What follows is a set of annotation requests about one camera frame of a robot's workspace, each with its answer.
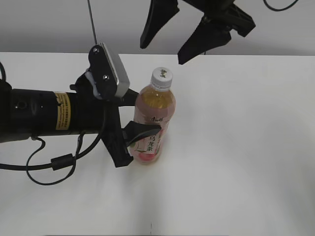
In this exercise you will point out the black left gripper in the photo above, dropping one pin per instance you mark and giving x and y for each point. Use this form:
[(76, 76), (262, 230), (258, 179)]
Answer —
[(103, 117)]

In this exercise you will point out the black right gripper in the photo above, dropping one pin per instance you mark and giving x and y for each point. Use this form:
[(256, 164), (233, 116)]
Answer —
[(213, 30)]

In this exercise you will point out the peach oolong tea bottle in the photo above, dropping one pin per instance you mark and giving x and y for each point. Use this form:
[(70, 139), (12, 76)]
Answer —
[(153, 106)]

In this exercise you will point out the white bottle cap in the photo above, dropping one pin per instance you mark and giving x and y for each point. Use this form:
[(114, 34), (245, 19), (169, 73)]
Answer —
[(162, 78)]

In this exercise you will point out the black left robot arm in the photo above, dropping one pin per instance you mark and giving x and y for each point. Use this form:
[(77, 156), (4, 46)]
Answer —
[(28, 113)]

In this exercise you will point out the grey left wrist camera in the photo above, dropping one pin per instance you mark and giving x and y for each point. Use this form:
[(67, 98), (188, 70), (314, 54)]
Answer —
[(106, 74)]

